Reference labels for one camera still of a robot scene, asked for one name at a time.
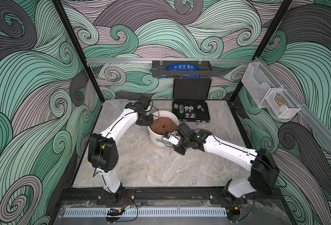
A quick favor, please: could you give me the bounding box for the aluminium wall rail back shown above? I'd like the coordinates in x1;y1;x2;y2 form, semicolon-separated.
86;57;253;65

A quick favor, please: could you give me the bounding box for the blue item on shelf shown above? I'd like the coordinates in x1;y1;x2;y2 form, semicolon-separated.
166;63;201;78

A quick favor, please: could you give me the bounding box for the white ceramic pot with mud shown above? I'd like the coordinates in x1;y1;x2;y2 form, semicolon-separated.
148;110;179;148

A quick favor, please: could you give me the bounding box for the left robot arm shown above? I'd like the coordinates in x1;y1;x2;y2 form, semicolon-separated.
87;96;154;198

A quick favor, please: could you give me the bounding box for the black poker chip case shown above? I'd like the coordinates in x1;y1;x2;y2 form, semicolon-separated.
172;78;211;123

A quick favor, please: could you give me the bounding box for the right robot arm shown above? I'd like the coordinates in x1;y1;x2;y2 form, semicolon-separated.
163;123;280;199

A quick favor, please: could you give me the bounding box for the aluminium wall rail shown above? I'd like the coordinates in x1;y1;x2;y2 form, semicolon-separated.
86;57;253;65
254;57;331;156

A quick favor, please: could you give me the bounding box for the small clear wall bin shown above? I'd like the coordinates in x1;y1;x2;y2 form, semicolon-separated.
265;88;300;119

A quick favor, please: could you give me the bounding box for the aluminium wall rail right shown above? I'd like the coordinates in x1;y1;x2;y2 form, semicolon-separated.
254;57;331;156

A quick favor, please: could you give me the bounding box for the white perforated cable duct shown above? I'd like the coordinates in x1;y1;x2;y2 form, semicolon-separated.
63;207;227;218

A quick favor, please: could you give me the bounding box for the large clear wall bin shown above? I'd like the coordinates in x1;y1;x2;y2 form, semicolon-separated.
241;62;276;108

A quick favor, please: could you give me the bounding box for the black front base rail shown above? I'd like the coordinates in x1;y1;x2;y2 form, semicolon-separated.
61;187;284;201

